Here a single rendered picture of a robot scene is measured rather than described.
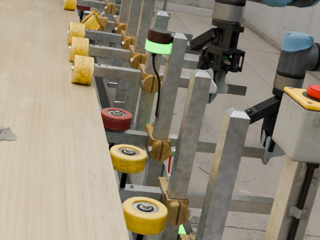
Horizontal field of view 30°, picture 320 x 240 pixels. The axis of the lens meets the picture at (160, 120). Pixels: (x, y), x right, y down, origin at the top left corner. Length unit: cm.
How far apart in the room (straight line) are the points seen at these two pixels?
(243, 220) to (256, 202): 180
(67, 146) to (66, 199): 24
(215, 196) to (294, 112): 35
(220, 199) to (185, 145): 25
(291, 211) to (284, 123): 11
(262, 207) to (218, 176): 42
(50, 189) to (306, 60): 77
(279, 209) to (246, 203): 63
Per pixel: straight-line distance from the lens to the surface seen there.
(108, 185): 113
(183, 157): 125
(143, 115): 173
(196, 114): 122
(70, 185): 111
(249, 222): 319
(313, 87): 72
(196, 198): 134
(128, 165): 125
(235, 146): 98
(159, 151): 148
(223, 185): 101
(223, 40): 146
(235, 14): 145
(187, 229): 146
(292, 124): 70
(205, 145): 157
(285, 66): 156
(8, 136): 128
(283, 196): 75
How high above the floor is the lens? 138
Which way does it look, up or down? 18 degrees down
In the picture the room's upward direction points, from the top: 11 degrees clockwise
